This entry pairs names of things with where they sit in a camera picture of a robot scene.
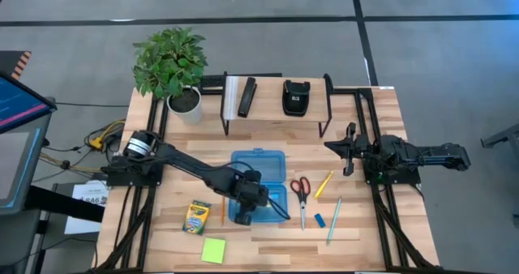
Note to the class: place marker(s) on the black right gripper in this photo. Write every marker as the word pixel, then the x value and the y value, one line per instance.
pixel 361 146

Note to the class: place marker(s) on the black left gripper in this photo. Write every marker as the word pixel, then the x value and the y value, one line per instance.
pixel 253 193

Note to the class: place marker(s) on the blue plastic pencil case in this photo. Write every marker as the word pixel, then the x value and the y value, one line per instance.
pixel 265 164

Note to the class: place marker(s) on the orange pencil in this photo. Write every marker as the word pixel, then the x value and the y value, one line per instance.
pixel 223 211

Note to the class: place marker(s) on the yellow highlighter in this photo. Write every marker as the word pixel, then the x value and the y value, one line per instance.
pixel 323 185

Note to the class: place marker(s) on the red and black scissors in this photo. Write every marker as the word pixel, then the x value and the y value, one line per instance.
pixel 302 201

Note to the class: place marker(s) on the yellow green crayon box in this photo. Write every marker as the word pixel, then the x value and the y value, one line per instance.
pixel 196 218

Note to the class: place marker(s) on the green sticky note pad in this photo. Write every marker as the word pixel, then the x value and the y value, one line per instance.
pixel 213 250

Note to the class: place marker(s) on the blue eraser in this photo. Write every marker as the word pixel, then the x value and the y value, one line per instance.
pixel 320 220

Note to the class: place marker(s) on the teal pen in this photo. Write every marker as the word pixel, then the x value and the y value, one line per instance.
pixel 334 220

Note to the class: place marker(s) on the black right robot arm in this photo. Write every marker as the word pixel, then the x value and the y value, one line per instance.
pixel 405 150

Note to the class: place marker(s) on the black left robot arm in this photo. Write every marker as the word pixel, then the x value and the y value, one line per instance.
pixel 190 162

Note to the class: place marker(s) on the wooden shelf riser black legs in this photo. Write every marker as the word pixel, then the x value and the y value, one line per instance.
pixel 275 99

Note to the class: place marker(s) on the black stapler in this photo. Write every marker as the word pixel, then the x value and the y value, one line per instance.
pixel 247 97

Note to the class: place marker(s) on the white paper pad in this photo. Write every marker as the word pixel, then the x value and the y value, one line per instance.
pixel 230 97

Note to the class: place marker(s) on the white plant pot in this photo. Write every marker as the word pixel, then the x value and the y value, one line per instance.
pixel 190 114

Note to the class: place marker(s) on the green leafy plant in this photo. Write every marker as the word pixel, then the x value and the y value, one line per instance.
pixel 170 61

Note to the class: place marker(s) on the white printed paper sheet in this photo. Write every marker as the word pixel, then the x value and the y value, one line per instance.
pixel 87 203

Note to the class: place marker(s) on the computer monitor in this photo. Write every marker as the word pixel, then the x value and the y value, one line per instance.
pixel 20 101

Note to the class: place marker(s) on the black aluminium table frame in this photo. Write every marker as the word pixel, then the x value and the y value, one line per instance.
pixel 152 112

